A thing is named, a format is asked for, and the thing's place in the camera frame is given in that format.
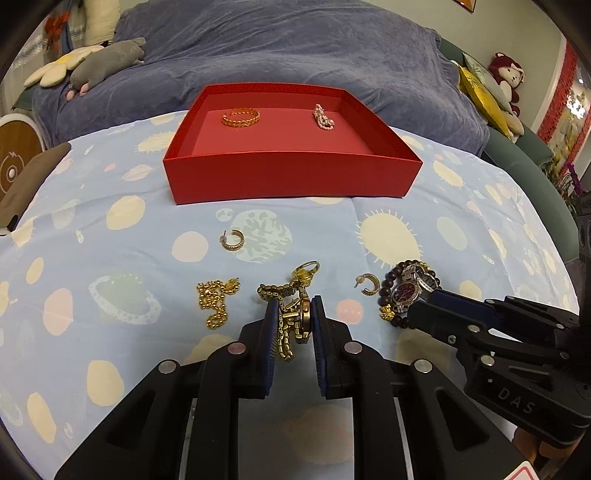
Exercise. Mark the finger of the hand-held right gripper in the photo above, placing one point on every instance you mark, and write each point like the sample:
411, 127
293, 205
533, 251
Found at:
434, 318
461, 305

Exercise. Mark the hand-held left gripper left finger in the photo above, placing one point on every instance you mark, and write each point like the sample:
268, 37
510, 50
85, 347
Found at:
272, 332

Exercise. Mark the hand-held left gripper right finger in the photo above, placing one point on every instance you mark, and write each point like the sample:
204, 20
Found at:
318, 332

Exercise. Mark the gold wristwatch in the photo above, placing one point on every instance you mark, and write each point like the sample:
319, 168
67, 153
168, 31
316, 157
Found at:
285, 346

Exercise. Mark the silver wristwatch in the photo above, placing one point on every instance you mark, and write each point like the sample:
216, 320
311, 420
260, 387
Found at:
406, 293

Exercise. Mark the gold hoop earring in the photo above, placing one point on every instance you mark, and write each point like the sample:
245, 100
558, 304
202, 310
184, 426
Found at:
375, 286
235, 248

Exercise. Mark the red cardboard box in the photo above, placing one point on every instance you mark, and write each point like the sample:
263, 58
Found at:
295, 177

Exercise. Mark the person's right hand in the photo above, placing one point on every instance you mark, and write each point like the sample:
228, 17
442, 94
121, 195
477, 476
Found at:
535, 445

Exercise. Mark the blue planet-print tablecloth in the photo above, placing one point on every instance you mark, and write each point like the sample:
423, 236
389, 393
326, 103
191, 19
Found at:
138, 277

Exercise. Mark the green sofa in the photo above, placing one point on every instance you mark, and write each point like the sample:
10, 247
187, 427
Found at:
517, 161

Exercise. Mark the pink flowering plant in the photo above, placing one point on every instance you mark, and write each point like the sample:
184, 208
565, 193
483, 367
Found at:
570, 180

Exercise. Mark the cream plush cushion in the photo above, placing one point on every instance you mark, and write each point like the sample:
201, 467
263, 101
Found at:
513, 123

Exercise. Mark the yellow cushion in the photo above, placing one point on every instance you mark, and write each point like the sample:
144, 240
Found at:
480, 94

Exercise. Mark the red monkey plush toy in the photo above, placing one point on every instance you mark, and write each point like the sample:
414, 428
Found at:
508, 74

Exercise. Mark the grey printed cushion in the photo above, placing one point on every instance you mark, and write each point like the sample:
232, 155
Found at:
482, 69

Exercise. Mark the brown flat object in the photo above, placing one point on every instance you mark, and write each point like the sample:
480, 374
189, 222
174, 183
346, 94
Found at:
32, 180

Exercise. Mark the blue-grey sofa cover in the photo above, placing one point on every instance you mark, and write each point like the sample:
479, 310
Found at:
277, 46

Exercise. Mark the white round wood-faced device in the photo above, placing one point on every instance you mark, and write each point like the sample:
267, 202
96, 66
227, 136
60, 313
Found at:
14, 161

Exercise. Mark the grey plush toy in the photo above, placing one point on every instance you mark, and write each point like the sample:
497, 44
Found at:
106, 62

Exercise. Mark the cream flower cushion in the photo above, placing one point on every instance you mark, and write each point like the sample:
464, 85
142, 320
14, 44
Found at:
51, 74

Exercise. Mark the white curtain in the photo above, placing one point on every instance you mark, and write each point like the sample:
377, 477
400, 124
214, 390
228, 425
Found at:
37, 50

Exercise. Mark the red patterned wall strip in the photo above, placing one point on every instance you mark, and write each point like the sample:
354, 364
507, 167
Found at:
561, 92

